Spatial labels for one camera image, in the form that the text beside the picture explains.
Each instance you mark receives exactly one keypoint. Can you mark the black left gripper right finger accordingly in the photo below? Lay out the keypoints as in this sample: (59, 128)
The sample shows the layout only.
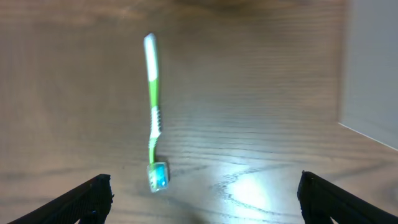
(322, 202)

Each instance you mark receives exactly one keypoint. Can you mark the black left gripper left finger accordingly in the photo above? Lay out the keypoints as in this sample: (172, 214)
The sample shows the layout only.
(88, 203)

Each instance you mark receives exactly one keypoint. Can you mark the green white toothbrush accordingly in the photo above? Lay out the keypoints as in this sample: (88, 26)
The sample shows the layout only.
(157, 172)

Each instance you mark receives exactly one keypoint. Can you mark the white box pink interior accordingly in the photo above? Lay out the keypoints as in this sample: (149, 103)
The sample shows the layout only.
(369, 70)

